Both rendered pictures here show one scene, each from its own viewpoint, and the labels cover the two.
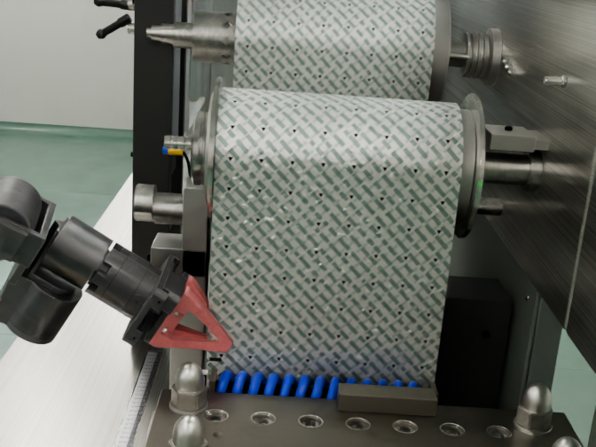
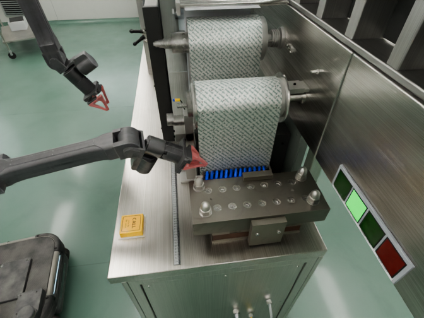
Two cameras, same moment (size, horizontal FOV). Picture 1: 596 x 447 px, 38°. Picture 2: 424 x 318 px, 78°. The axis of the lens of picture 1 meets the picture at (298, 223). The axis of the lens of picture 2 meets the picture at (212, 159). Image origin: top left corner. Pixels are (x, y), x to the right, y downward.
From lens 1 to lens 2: 30 cm
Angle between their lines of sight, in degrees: 26
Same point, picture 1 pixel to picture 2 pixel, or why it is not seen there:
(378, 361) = (252, 161)
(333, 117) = (236, 93)
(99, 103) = (110, 8)
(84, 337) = not seen: hidden behind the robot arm
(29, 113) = (86, 14)
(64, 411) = (153, 176)
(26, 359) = not seen: hidden behind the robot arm
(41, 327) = (147, 170)
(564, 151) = (317, 97)
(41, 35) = not seen: outside the picture
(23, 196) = (134, 135)
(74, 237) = (153, 144)
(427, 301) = (267, 144)
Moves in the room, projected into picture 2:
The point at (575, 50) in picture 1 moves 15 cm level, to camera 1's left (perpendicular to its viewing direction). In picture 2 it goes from (323, 62) to (265, 64)
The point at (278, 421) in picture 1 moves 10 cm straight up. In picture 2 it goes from (227, 189) to (228, 166)
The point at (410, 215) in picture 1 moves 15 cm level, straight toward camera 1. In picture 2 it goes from (263, 122) to (270, 157)
